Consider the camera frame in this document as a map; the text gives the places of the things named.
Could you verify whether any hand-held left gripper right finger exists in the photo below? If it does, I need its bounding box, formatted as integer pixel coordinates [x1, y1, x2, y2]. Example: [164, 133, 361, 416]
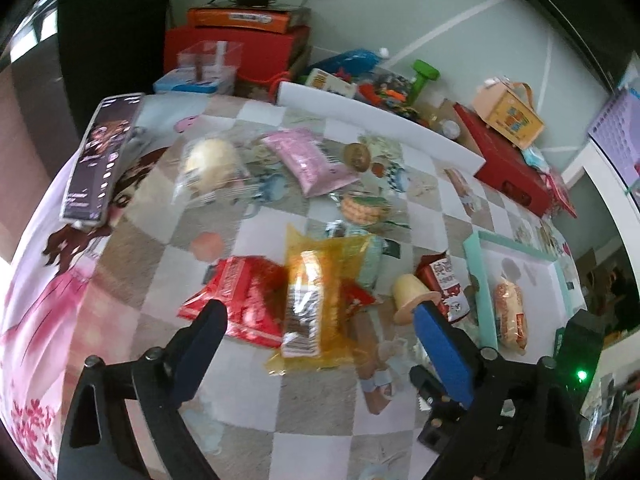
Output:
[413, 301, 586, 480]

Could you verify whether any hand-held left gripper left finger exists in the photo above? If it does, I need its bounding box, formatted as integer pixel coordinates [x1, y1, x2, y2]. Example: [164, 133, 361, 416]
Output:
[57, 299, 229, 480]

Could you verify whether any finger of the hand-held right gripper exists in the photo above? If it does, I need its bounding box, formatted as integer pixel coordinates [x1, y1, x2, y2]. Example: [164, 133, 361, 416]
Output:
[410, 365, 468, 453]

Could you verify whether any large red snack packet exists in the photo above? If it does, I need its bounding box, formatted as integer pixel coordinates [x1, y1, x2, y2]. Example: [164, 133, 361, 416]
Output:
[177, 256, 288, 350]

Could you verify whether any yellow pudding cup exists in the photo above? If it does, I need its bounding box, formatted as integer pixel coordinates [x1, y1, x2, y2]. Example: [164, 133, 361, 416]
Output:
[391, 274, 441, 326]

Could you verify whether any white tray with teal rim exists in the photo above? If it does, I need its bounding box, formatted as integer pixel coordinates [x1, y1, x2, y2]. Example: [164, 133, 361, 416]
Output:
[462, 231, 576, 356]

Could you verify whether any red white snack packet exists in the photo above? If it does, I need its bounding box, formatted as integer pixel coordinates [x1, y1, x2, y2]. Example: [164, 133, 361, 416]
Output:
[415, 252, 473, 323]

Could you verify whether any small red candy packet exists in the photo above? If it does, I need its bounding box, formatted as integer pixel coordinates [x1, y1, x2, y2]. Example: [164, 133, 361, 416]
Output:
[340, 280, 377, 316]

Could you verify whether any yellow snack packet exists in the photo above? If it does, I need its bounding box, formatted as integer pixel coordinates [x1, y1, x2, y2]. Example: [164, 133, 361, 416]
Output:
[265, 225, 373, 376]

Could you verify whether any orange bread packet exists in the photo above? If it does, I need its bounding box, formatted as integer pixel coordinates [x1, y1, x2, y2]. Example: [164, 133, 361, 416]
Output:
[492, 280, 530, 356]

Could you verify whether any printed checkered tablecloth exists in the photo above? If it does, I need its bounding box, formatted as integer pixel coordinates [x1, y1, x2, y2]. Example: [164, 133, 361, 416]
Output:
[0, 92, 588, 480]

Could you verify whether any red patterned box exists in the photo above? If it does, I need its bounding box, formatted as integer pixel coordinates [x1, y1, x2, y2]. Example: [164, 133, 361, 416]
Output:
[542, 170, 578, 218]

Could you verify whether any white shelf unit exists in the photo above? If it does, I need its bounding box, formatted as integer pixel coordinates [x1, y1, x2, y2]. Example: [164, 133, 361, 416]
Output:
[560, 140, 640, 286]

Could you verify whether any clear cookie packet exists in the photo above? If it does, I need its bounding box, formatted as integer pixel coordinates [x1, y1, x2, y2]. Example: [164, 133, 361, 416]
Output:
[335, 190, 411, 231]

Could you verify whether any bun in clear wrapper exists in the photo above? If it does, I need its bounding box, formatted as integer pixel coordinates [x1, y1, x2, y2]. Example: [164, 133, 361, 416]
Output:
[172, 137, 251, 206]

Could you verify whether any light blue wipes pack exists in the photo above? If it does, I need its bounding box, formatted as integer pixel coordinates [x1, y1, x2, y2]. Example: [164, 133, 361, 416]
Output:
[522, 145, 551, 171]

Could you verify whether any red gift box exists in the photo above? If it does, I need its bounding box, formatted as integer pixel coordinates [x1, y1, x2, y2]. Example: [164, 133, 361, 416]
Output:
[452, 102, 556, 218]

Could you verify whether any pink snack packet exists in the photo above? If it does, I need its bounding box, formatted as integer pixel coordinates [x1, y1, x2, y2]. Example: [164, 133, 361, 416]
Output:
[261, 128, 361, 198]

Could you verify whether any dark purple snack packet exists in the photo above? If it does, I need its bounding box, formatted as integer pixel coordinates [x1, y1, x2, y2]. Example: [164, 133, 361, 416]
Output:
[60, 92, 146, 226]

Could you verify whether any purple plastic basket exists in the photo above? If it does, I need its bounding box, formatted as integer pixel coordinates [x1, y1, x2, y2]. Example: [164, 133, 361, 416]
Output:
[587, 85, 640, 186]

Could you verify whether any yellow cardboard carry box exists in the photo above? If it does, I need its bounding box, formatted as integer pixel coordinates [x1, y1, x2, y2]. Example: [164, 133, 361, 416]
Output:
[472, 80, 546, 150]

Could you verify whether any blue tissue pack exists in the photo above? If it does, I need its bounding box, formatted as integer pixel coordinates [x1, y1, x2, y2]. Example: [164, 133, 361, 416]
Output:
[152, 70, 223, 95]

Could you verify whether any bag of colourful toys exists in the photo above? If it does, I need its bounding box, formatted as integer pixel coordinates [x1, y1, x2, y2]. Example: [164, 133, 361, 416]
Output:
[357, 67, 418, 121]

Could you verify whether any clear plastic box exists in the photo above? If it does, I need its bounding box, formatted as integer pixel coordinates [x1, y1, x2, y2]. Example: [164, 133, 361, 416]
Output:
[176, 40, 245, 93]

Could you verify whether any green dumbbell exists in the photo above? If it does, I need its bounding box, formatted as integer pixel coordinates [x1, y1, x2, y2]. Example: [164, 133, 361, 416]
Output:
[405, 60, 441, 106]

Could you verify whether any yellow snack box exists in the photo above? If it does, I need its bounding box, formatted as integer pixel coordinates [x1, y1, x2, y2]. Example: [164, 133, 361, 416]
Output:
[304, 67, 358, 101]

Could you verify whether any large red box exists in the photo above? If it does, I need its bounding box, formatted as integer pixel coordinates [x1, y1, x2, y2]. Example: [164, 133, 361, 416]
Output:
[164, 25, 311, 86]

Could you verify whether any blue plastic bag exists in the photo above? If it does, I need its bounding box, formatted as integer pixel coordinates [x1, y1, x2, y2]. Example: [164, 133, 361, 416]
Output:
[307, 49, 383, 81]

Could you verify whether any black cabinet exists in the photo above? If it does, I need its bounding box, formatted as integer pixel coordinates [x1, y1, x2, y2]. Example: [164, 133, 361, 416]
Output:
[55, 0, 173, 136]

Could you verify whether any flat orange box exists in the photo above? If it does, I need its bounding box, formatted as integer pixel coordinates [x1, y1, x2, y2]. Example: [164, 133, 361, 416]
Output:
[187, 6, 311, 35]

